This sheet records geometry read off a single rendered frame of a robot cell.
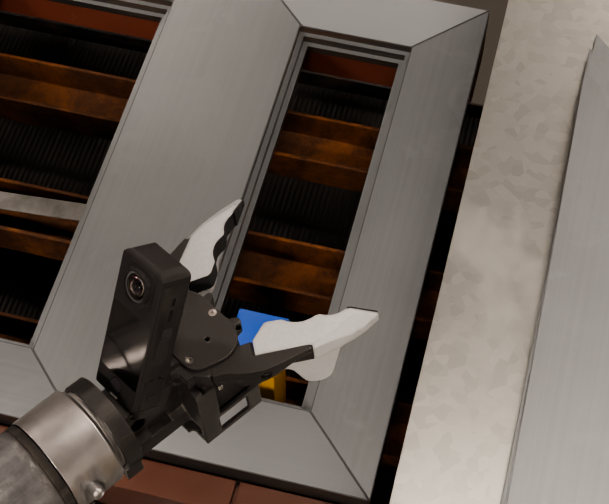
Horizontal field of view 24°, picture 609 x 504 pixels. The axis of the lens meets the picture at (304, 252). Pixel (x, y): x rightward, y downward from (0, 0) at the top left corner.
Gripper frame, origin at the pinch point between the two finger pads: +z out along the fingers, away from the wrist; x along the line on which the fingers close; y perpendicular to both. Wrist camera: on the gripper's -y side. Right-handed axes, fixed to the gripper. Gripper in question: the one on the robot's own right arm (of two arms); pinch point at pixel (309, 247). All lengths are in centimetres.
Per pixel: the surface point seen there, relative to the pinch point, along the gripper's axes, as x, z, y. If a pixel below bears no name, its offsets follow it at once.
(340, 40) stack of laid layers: -60, 53, 54
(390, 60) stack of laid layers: -53, 56, 56
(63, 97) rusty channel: -90, 25, 66
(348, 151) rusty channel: -55, 49, 71
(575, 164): -12, 45, 37
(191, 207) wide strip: -51, 20, 54
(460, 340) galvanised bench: -6.3, 21.6, 40.1
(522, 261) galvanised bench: -9, 33, 40
